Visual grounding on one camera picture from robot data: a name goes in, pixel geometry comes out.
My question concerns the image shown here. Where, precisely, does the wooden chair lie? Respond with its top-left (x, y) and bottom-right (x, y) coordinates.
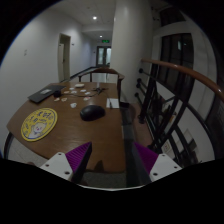
top-left (78, 67), bottom-right (125, 97)

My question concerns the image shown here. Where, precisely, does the white side door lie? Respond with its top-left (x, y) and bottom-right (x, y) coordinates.
top-left (58, 44), bottom-right (64, 82)

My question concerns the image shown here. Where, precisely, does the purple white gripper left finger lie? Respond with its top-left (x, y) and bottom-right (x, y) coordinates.
top-left (41, 142), bottom-right (92, 184)

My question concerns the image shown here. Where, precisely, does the small white crumpled paper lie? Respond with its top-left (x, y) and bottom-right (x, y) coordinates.
top-left (70, 103), bottom-right (77, 108)

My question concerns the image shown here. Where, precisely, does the black computer mouse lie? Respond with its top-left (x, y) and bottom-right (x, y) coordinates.
top-left (80, 105), bottom-right (106, 121)

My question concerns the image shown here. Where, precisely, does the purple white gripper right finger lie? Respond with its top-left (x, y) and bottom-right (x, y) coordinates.
top-left (135, 143), bottom-right (181, 182)

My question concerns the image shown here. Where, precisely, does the small black box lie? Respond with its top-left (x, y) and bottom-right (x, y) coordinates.
top-left (53, 90), bottom-right (62, 98)

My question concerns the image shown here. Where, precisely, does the white notepad with pen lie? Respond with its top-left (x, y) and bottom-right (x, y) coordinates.
top-left (106, 98), bottom-right (119, 109)

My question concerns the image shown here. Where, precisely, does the black cable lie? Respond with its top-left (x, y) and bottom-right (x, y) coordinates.
top-left (60, 87), bottom-right (109, 99)

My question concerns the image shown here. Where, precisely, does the double door at corridor end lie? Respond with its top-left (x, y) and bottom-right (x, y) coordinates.
top-left (96, 46), bottom-right (111, 67)

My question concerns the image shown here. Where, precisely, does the wooden handrail with black balusters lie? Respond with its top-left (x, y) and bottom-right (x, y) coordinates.
top-left (134, 58), bottom-right (224, 165)

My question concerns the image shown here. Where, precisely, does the dark closed laptop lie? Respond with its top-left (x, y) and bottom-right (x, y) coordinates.
top-left (28, 85), bottom-right (63, 103)

